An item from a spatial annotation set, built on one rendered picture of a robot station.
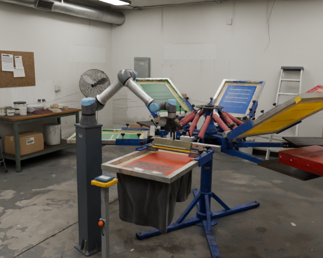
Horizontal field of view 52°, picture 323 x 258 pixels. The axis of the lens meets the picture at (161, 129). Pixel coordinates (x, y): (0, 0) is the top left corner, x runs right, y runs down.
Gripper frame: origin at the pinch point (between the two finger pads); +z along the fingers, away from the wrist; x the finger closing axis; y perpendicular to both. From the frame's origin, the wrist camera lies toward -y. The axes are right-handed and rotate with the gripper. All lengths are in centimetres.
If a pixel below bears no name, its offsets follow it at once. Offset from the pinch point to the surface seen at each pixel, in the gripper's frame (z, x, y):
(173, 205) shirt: 39, 40, -21
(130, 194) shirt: 33, 52, 8
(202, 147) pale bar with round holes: 7.4, -20.7, -18.5
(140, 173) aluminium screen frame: 11, 61, -6
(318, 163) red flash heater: -1, 8, -114
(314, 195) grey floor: 109, -235, -102
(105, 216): 40, 80, 10
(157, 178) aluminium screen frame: 12, 61, -20
